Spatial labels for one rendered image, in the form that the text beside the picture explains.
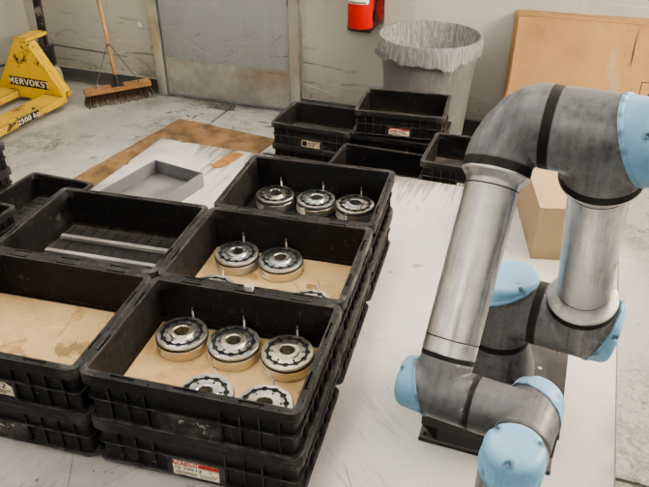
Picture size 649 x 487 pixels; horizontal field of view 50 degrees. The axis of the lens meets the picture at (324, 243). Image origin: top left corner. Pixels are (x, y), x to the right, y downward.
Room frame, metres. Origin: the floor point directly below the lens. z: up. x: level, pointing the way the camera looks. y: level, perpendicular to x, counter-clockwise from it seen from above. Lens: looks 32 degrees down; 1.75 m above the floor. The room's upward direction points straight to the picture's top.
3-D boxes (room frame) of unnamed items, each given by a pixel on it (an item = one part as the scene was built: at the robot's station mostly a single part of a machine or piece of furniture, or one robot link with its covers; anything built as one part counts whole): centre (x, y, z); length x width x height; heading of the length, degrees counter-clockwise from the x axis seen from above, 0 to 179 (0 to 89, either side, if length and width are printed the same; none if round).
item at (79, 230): (1.37, 0.50, 0.87); 0.40 x 0.30 x 0.11; 75
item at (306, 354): (1.02, 0.07, 0.86); 0.10 x 0.10 x 0.01
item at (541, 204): (1.71, -0.69, 0.78); 0.30 x 0.22 x 0.16; 174
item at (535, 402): (0.66, -0.26, 1.06); 0.11 x 0.11 x 0.08; 62
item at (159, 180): (1.93, 0.54, 0.73); 0.27 x 0.20 x 0.05; 150
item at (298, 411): (0.98, 0.19, 0.92); 0.40 x 0.30 x 0.02; 75
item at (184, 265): (1.27, 0.12, 0.87); 0.40 x 0.30 x 0.11; 75
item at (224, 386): (0.90, 0.21, 0.86); 0.10 x 0.10 x 0.01
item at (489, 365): (1.03, -0.33, 0.85); 0.15 x 0.15 x 0.10
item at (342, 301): (1.27, 0.12, 0.92); 0.40 x 0.30 x 0.02; 75
